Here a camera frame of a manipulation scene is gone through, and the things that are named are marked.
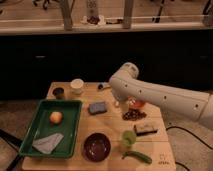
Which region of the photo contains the blue sponge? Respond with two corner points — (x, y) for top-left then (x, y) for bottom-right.
(88, 102), (107, 115)

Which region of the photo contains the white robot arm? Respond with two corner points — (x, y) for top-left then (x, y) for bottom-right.
(109, 62), (213, 130)

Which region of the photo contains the dark grape bunch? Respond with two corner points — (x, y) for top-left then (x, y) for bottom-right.
(122, 109), (147, 121)

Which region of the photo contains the orange bowl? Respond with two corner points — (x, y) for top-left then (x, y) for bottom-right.
(128, 98), (145, 109)

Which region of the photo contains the brown cake slice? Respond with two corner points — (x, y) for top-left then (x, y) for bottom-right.
(134, 124), (158, 136)

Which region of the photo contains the green cup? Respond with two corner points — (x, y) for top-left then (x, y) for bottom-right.
(121, 130), (136, 147)

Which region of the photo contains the dark red bowl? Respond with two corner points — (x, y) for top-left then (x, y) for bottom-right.
(83, 133), (111, 162)

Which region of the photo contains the white cup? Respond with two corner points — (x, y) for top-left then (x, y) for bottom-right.
(70, 79), (84, 95)

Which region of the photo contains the green pepper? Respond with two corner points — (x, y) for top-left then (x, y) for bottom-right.
(122, 151), (152, 164)

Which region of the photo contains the small dark cup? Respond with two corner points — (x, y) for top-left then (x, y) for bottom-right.
(52, 87), (65, 99)

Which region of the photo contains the orange fruit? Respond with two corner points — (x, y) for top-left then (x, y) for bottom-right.
(49, 111), (63, 124)

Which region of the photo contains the grey folded cloth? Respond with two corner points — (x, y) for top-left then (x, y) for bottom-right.
(32, 133), (64, 154)

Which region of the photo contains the green plastic tray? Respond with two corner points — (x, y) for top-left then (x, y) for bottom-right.
(19, 99), (82, 158)

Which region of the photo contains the black cable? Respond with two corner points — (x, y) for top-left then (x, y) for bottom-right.
(166, 125), (213, 171)

